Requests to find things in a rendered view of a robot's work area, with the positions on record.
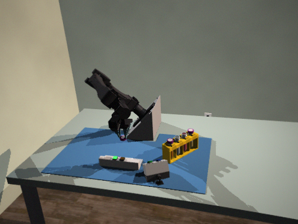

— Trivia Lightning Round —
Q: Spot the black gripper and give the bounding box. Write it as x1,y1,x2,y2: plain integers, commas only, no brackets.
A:
115,119,133,139

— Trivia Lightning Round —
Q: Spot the grey key desk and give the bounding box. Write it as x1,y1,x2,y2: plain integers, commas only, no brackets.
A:
142,159,170,185

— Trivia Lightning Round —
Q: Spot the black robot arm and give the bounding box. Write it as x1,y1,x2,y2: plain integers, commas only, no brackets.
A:
85,68,155,132

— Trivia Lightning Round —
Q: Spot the blue flat mat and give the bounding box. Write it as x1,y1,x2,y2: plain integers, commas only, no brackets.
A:
41,127,212,194

